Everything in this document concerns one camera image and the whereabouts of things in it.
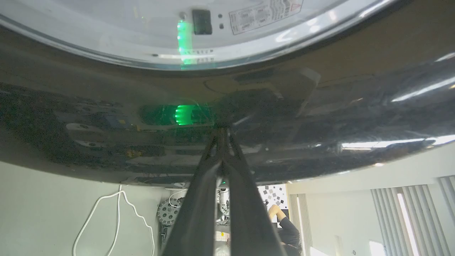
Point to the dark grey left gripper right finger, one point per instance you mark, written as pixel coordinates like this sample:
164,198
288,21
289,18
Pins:
249,220

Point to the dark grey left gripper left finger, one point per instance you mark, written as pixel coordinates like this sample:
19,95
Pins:
199,213

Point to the dark glossy washing machine door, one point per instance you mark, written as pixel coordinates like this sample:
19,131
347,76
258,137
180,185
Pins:
320,117

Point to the white grey robot base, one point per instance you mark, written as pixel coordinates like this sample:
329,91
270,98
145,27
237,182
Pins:
224,202

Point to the white washing machine body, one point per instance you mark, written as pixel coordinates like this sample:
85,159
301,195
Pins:
106,25

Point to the grey round roller wheel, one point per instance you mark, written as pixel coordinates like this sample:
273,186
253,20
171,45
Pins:
168,212

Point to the checker pattern calibration board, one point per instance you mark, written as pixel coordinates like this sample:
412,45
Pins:
275,195

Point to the person in dark shirt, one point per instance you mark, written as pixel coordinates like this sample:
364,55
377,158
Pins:
288,231

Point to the grey vertical window blinds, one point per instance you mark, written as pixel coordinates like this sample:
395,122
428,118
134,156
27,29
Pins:
412,220

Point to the white warning label sticker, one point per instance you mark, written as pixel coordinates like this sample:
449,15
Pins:
265,14

